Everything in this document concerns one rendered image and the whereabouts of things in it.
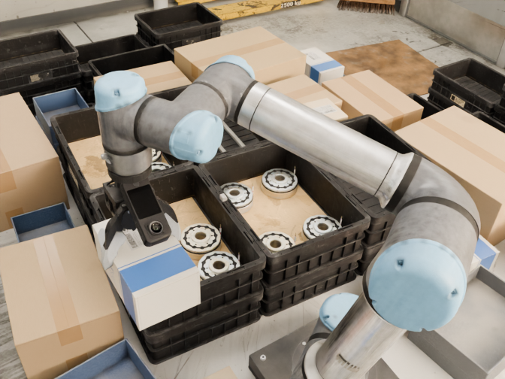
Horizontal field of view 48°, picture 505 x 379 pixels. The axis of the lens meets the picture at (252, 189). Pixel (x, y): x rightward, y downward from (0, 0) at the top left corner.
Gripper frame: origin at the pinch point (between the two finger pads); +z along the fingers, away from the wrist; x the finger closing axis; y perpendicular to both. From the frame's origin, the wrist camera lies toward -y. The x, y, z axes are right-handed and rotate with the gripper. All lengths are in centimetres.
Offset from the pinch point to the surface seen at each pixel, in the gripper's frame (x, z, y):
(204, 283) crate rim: -13.3, 17.7, 2.6
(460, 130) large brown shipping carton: -114, 21, 20
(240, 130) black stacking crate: -58, 27, 62
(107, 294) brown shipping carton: 4.3, 24.6, 16.2
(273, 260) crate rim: -30.7, 18.7, 1.4
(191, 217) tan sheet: -25.3, 27.6, 32.3
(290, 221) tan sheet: -48, 28, 18
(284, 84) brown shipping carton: -85, 24, 75
